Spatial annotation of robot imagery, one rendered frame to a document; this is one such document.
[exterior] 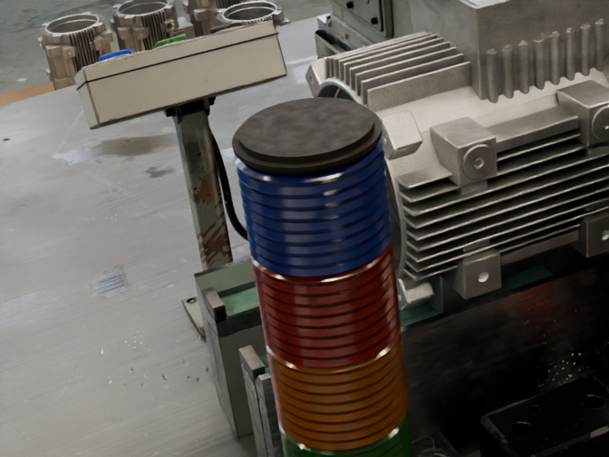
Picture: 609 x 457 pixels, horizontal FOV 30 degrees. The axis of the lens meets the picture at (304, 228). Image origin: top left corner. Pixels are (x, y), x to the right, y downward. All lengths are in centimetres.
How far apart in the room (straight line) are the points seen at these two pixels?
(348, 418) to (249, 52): 54
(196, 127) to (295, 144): 57
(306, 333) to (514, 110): 37
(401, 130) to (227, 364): 26
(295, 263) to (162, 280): 73
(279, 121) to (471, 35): 35
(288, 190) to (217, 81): 55
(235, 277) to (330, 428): 43
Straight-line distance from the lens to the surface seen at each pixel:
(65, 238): 129
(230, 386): 92
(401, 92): 78
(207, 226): 104
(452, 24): 81
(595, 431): 84
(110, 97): 96
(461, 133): 76
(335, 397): 49
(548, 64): 82
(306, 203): 43
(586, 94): 81
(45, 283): 122
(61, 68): 342
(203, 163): 101
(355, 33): 151
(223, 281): 91
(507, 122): 80
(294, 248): 45
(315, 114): 46
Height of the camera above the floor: 141
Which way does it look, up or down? 30 degrees down
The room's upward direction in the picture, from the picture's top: 8 degrees counter-clockwise
